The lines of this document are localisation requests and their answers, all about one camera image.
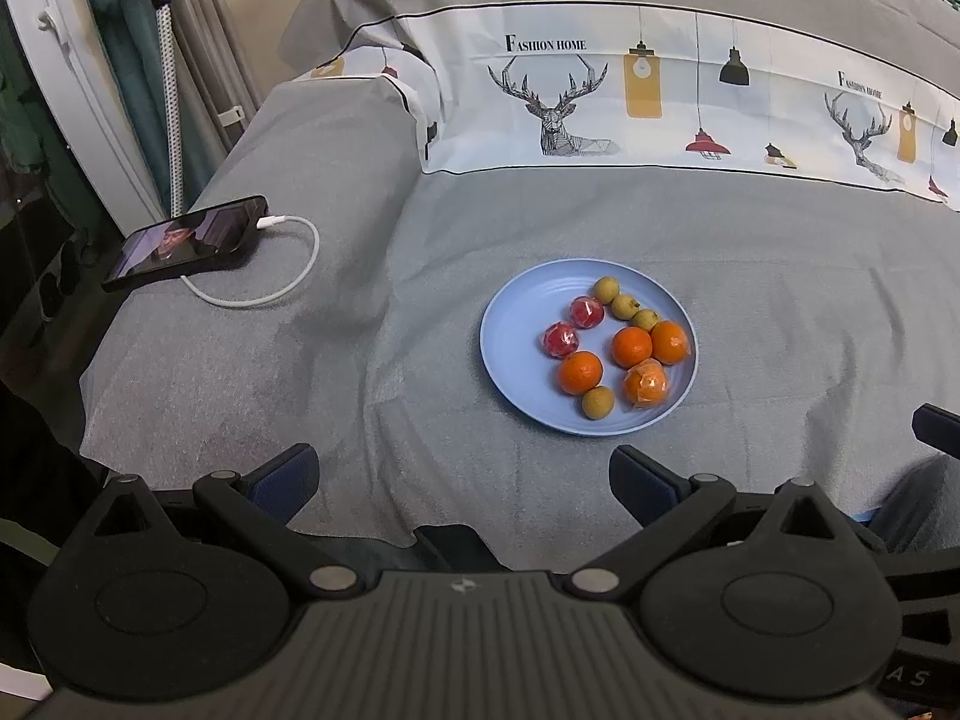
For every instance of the plastic orange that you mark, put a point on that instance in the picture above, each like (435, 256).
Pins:
(646, 384)

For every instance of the deer print duvet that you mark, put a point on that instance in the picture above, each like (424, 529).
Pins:
(570, 90)

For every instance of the grey bed sheet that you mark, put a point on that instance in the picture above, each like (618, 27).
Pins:
(412, 277)

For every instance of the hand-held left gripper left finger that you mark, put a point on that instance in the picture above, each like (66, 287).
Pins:
(285, 474)

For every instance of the blue plate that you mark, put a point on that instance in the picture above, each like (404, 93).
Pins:
(525, 330)

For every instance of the small white curtain clip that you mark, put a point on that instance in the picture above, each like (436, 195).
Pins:
(234, 116)

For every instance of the longan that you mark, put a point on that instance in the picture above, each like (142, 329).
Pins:
(606, 289)
(645, 319)
(624, 306)
(598, 400)

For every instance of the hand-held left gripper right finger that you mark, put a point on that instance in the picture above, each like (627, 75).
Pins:
(637, 476)

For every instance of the person's grey trouser leg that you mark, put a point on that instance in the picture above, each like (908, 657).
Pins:
(922, 495)

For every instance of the white frame hook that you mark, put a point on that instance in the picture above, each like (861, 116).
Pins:
(46, 19)

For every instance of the white window frame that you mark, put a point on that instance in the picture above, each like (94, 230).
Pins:
(75, 90)

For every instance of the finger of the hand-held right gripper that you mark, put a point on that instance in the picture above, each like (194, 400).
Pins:
(937, 431)

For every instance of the red fruit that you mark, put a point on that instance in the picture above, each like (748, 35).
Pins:
(586, 313)
(560, 340)

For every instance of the black smartphone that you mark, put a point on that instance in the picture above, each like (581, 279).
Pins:
(187, 240)

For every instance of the teal curtain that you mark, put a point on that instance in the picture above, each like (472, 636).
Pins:
(127, 37)

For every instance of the grey curtain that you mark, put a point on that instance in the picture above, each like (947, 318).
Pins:
(217, 30)

